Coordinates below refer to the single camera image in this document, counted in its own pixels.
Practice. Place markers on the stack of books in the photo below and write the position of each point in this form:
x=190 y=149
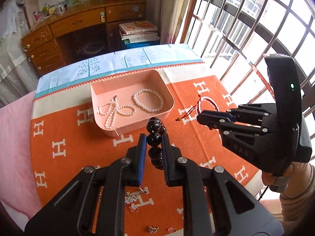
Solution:
x=138 y=32

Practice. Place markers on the metal window grille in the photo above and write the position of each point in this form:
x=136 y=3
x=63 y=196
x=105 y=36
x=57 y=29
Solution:
x=233 y=36

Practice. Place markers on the pink jewelry tray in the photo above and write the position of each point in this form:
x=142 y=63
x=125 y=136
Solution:
x=125 y=103

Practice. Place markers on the blue storage box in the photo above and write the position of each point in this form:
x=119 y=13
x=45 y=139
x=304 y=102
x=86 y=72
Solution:
x=126 y=45

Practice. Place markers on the white lace cover cloth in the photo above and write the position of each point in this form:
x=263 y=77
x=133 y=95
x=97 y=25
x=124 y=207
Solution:
x=18 y=76

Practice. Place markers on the silver rhinestone brooch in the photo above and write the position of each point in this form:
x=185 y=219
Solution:
x=133 y=197

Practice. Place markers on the beige curtain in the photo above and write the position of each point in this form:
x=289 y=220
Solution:
x=168 y=16

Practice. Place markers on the wooden desk with drawers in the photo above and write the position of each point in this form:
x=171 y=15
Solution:
x=59 y=40

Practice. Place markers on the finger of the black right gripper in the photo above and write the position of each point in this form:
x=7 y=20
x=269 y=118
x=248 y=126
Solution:
x=252 y=114
x=226 y=128

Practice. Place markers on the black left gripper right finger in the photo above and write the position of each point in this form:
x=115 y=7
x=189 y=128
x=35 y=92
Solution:
x=215 y=203

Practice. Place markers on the beige knit sleeve forearm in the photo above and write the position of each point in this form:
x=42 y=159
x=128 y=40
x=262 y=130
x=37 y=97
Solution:
x=294 y=208

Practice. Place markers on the dark waste bin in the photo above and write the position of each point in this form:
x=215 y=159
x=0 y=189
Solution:
x=90 y=49

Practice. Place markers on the blue tree print sheet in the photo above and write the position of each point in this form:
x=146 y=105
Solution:
x=114 y=63

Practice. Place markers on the pink bed cover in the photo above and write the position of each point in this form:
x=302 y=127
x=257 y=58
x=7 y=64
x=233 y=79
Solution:
x=18 y=189

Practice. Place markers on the person's right hand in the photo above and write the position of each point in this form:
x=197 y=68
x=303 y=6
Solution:
x=295 y=178

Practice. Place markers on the white mug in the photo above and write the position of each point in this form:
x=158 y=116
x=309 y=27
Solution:
x=60 y=9

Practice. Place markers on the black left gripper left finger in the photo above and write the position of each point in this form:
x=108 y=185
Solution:
x=92 y=193

